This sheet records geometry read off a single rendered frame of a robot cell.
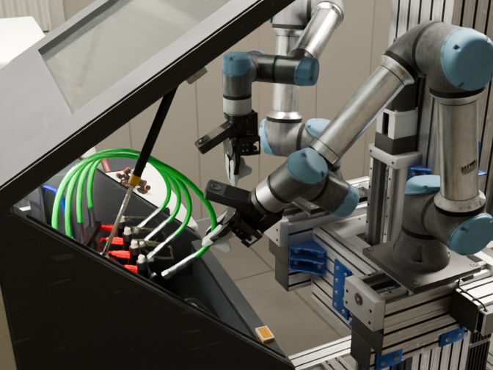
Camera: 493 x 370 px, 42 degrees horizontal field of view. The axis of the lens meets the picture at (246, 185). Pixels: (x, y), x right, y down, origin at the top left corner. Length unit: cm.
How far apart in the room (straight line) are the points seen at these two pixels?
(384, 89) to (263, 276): 227
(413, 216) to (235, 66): 59
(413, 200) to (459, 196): 17
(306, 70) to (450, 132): 42
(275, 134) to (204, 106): 169
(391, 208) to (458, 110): 57
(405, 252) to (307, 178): 52
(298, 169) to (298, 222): 79
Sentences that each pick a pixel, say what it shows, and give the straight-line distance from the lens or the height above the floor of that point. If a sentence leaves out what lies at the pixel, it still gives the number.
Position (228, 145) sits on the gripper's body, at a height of 133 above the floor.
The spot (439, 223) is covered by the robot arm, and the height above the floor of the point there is 122.
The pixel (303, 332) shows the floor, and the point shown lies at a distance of 323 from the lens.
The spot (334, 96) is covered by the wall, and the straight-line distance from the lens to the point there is 417.
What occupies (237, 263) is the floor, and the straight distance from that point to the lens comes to 376.
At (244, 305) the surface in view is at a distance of 173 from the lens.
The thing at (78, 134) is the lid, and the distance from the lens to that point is 110.
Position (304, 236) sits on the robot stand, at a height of 92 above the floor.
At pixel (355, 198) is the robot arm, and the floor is 134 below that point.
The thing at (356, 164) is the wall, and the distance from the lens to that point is 444.
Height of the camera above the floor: 193
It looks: 24 degrees down
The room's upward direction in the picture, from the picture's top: 1 degrees counter-clockwise
